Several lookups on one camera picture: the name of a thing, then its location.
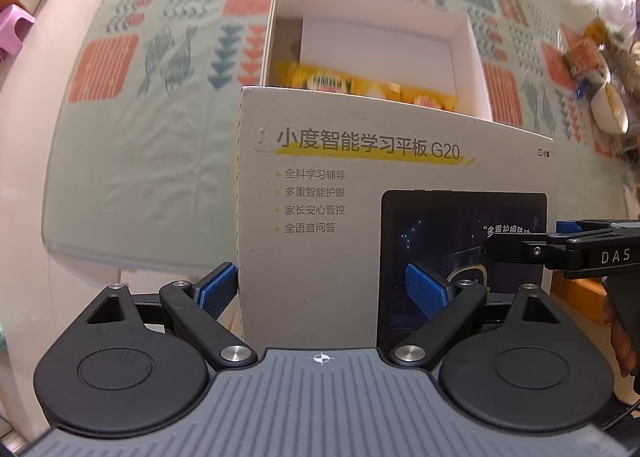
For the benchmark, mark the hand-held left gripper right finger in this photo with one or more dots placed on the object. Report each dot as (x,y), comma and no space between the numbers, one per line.
(424,288)

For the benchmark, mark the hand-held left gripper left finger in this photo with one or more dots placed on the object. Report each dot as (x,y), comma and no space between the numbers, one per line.
(218,288)

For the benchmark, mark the white bowl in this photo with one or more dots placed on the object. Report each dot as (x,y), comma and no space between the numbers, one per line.
(607,107)

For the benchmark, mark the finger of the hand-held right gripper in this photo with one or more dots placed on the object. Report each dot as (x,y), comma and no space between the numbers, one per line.
(515,248)
(567,227)

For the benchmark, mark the yellow snack packet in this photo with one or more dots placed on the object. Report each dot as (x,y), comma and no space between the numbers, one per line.
(370,87)

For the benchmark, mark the orange snack packet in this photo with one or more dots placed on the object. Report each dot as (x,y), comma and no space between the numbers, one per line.
(582,52)

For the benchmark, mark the patterned table mat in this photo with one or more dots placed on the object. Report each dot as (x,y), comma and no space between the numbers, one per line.
(150,147)

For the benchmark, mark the white printed cardboard box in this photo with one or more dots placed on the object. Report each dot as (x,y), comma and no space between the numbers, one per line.
(320,217)

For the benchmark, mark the purple plastic stool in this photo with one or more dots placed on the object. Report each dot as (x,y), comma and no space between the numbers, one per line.
(14,29)

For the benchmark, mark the person's right hand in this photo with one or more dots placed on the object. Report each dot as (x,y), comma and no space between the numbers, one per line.
(617,332)

